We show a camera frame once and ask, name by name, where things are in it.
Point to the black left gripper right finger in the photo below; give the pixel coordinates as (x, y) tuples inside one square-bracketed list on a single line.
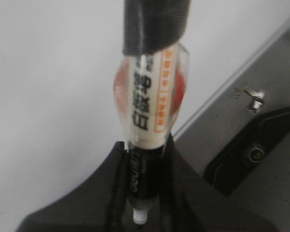
[(187, 203)]

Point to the black white whiteboard marker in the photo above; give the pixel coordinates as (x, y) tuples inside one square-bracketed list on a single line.
[(148, 90)]

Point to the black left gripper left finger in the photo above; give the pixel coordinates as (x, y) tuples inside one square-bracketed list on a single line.
[(97, 205)]

